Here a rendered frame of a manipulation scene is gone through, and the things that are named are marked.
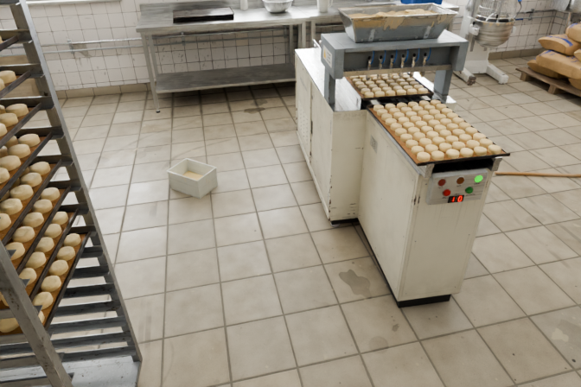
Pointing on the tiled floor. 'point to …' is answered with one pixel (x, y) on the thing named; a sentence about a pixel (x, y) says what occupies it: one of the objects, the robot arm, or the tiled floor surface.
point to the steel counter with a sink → (303, 8)
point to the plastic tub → (193, 178)
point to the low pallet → (549, 81)
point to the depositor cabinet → (335, 136)
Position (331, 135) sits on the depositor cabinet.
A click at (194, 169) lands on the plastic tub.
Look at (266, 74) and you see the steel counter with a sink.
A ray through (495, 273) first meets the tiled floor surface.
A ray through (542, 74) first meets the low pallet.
